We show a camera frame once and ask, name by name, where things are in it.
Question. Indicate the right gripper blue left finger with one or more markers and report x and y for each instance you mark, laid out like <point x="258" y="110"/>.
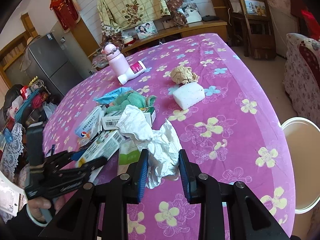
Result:
<point x="139" y="177"/>

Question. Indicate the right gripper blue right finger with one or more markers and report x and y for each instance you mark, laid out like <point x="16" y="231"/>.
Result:
<point x="189" y="173"/>

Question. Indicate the white tissue paper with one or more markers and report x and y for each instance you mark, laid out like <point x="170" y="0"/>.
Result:
<point x="163" y="145"/>

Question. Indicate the white barcode medicine box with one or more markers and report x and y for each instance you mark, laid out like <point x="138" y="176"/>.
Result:
<point x="105" y="145"/>

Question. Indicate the rainbow logo medicine box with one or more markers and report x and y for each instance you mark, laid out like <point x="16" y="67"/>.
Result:
<point x="110" y="120"/>

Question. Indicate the blue white box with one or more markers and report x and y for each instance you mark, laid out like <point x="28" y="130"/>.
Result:
<point x="89" y="121"/>

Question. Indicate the white round trash bin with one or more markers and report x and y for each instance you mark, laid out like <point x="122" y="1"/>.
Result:
<point x="302" y="137"/>

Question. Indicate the person's left hand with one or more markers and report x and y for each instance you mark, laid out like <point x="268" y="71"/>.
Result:
<point x="34" y="207"/>

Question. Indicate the pink floral tablecloth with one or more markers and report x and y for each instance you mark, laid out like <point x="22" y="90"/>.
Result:
<point x="232" y="134"/>

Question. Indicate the white foam block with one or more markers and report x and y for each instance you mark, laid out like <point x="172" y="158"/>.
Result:
<point x="188" y="95"/>

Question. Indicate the green knitted cloth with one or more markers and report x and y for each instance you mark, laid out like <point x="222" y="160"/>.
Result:
<point x="131" y="98"/>

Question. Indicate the crumpled brown paper ball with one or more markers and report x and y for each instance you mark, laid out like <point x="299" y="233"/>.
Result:
<point x="182" y="75"/>

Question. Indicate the white bottle pink label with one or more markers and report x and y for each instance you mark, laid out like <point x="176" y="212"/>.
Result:
<point x="132" y="72"/>

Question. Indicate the pink thermos bottle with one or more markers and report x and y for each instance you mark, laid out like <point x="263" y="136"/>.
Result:
<point x="116" y="59"/>

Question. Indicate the grey refrigerator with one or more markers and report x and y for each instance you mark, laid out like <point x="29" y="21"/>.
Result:
<point x="44" y="58"/>

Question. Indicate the floral covered sofa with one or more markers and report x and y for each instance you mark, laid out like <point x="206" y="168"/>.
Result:
<point x="301" y="78"/>

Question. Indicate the framed couple photo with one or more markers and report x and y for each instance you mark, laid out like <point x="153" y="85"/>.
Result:
<point x="146" y="30"/>

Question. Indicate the wooden sideboard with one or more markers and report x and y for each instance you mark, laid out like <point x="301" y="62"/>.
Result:
<point x="219" y="27"/>

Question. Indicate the white photo bag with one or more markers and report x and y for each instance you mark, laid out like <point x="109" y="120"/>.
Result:
<point x="191" y="12"/>

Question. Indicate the wooden chair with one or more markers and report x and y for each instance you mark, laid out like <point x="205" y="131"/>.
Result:
<point x="251" y="23"/>

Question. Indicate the yellow floral hanging cloth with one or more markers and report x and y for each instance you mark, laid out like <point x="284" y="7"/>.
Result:
<point x="118" y="15"/>

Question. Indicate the red cushion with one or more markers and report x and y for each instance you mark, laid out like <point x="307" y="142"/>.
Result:
<point x="312" y="24"/>

